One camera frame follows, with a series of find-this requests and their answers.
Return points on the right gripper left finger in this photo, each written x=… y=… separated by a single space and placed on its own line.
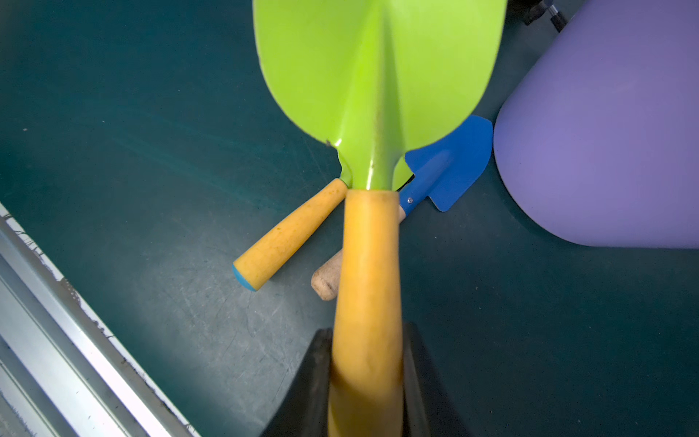
x=304 y=409

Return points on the purple plastic bucket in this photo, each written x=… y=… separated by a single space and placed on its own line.
x=598 y=144

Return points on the blue trowel wooden handle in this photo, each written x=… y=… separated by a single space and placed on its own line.
x=444 y=171

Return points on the green trowel yellow handle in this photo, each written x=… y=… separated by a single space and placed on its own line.
x=289 y=235
x=374 y=80

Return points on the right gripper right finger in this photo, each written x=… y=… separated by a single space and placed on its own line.
x=428 y=410

